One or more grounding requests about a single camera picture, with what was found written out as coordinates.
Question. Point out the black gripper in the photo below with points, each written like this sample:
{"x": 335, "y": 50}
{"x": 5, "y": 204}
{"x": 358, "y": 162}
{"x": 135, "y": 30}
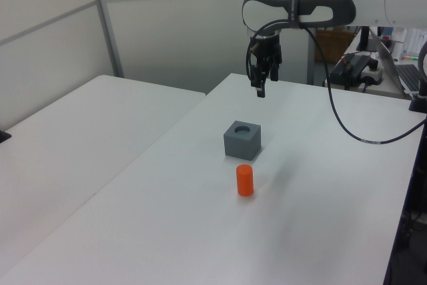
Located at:
{"x": 267, "y": 48}

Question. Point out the orange cylinder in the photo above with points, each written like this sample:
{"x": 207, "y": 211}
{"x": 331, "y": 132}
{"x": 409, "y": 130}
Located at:
{"x": 245, "y": 181}

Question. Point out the grey block with round hole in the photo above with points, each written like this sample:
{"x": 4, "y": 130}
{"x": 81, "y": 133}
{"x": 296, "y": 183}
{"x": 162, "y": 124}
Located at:
{"x": 241, "y": 145}

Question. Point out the brown cardboard box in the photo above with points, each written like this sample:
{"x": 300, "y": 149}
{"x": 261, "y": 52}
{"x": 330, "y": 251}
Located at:
{"x": 333, "y": 44}

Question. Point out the black power unit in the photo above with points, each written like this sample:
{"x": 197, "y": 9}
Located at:
{"x": 350, "y": 66}

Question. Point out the black monitor stand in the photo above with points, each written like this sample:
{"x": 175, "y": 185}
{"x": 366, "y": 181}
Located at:
{"x": 365, "y": 39}

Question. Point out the emergency stop button box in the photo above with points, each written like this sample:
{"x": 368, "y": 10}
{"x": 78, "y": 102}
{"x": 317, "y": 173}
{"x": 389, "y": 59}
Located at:
{"x": 373, "y": 73}

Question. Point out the silver laptop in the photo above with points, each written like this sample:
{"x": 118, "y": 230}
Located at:
{"x": 408, "y": 76}

